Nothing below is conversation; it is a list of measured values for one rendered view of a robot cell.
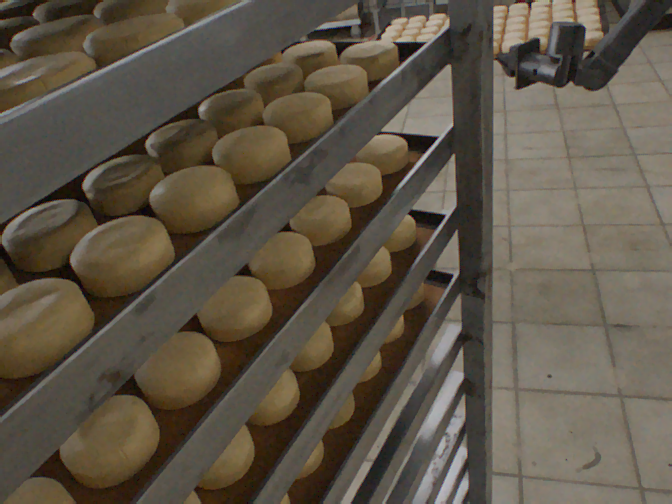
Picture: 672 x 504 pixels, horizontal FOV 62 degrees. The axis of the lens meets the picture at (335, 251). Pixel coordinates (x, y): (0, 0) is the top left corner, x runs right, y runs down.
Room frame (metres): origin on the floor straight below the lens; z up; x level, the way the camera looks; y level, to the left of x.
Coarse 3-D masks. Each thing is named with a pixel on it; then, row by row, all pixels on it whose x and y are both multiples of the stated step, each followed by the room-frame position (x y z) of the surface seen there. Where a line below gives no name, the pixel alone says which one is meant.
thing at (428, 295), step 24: (432, 288) 0.49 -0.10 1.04; (408, 312) 0.46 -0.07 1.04; (408, 336) 0.43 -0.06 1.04; (384, 360) 0.40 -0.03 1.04; (360, 384) 0.38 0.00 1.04; (384, 384) 0.37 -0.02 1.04; (360, 408) 0.35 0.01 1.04; (336, 432) 0.33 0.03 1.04; (312, 456) 0.29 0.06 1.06; (336, 456) 0.30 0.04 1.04; (312, 480) 0.28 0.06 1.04
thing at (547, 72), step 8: (552, 56) 1.16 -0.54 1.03; (560, 56) 1.12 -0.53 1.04; (568, 56) 1.11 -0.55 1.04; (544, 64) 1.14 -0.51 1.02; (552, 64) 1.13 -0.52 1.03; (560, 64) 1.11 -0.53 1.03; (568, 64) 1.11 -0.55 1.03; (544, 72) 1.13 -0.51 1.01; (552, 72) 1.12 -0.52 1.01; (560, 72) 1.11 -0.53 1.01; (568, 72) 1.11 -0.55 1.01; (544, 80) 1.13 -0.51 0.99; (552, 80) 1.11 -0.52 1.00; (560, 80) 1.11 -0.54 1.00; (568, 80) 1.12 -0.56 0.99; (560, 88) 1.11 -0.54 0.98
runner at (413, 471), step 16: (448, 384) 0.50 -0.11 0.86; (448, 400) 0.47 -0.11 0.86; (432, 416) 0.45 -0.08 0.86; (448, 416) 0.44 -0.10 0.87; (432, 432) 0.43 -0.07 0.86; (416, 448) 0.41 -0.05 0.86; (432, 448) 0.40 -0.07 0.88; (416, 464) 0.39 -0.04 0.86; (400, 480) 0.38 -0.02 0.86; (416, 480) 0.36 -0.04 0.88; (400, 496) 0.36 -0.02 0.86
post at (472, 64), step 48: (480, 0) 0.47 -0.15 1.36; (480, 48) 0.47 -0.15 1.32; (480, 96) 0.47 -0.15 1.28; (480, 144) 0.47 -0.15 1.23; (480, 192) 0.47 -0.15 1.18; (480, 240) 0.47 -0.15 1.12; (480, 288) 0.47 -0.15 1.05; (480, 336) 0.47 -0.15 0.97; (480, 384) 0.47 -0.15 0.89; (480, 432) 0.47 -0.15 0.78; (480, 480) 0.47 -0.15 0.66
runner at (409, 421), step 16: (448, 336) 0.50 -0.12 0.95; (448, 352) 0.45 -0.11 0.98; (432, 368) 0.46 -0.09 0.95; (448, 368) 0.45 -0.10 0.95; (416, 384) 0.44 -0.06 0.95; (432, 384) 0.41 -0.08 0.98; (416, 400) 0.41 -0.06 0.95; (432, 400) 0.41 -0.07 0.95; (400, 416) 0.40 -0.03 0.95; (416, 416) 0.37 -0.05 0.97; (400, 432) 0.38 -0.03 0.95; (416, 432) 0.37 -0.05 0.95; (384, 448) 0.36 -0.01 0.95; (400, 448) 0.34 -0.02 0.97; (384, 464) 0.34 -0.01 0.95; (400, 464) 0.34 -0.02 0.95; (368, 480) 0.33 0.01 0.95; (384, 480) 0.31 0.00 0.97; (368, 496) 0.31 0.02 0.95; (384, 496) 0.31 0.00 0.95
